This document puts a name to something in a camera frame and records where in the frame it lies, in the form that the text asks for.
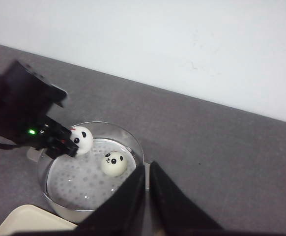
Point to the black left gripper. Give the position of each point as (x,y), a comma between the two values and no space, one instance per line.
(49,135)

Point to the beige rectangular tray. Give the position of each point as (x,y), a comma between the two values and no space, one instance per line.
(30,218)

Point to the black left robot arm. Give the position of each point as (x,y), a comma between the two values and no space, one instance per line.
(25,99)

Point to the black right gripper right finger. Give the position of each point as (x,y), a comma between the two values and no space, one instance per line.
(179,215)

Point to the stainless steel steamer pot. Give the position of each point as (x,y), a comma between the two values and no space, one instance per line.
(75,187)

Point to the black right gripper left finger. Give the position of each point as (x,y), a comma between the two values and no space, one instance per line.
(115,217)

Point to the panda bun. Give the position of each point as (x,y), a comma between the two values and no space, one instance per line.
(83,138)
(114,164)

